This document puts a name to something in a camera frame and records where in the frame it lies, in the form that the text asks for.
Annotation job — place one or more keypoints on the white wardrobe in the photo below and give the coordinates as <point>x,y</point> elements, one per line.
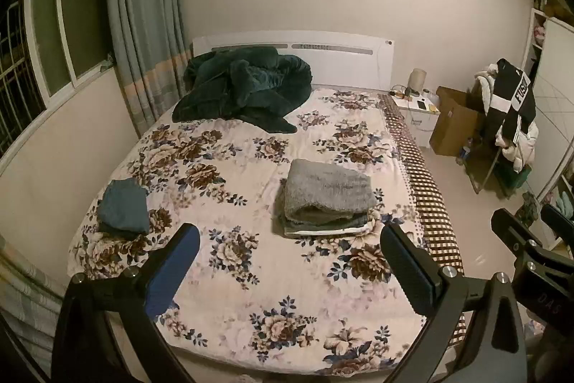
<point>554,87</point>

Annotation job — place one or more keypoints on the plastic water bottle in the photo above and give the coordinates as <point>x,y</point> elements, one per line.
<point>465,153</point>

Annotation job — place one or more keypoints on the window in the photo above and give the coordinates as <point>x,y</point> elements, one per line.
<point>76,19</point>

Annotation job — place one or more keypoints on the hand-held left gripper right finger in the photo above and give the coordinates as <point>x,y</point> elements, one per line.
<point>406,271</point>

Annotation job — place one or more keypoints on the white puffy jacket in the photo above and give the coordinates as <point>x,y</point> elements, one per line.
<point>522,149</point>

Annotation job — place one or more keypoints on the grey-green striped curtain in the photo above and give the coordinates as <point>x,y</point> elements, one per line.
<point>27,302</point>
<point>143,15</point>

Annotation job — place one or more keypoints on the white headboard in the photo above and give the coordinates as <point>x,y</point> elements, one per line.
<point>345,64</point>

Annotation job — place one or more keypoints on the green slippers pair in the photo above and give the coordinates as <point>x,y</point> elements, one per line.
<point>527,210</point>

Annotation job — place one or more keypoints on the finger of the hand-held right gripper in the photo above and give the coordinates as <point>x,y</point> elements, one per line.
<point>515,232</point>
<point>558,218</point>

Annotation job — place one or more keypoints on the large cardboard box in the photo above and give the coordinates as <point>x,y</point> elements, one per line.
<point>455,122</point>

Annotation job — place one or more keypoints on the chair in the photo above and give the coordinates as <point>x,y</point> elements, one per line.
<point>486,172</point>

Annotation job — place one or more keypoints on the green bin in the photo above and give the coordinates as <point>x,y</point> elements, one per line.
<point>520,179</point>

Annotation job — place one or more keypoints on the beige table lamp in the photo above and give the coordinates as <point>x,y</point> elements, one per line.
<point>418,80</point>

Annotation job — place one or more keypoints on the white nightstand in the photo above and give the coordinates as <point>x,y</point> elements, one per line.
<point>421,122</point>

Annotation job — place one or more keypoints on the grey fluffy pants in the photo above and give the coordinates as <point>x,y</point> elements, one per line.
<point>327,190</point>

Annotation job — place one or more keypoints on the dark green blanket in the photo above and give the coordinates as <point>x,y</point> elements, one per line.
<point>242,87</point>

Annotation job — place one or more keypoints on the bed with floral sheet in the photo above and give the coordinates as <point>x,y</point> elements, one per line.
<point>251,275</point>

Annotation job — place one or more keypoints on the folded blue jeans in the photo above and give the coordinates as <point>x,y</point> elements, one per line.
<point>332,223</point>

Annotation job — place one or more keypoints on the folded teal cloth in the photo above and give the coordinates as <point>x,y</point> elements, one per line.
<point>124,208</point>

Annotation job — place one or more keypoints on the black and white jacket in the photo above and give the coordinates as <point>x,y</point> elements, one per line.
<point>513,100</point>

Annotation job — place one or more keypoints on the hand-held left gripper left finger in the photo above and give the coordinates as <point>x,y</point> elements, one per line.
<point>172,271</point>

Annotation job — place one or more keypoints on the black phone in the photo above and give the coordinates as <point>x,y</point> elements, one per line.
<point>421,104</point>

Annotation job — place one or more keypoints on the folded white garment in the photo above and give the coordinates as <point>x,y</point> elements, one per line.
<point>332,232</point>

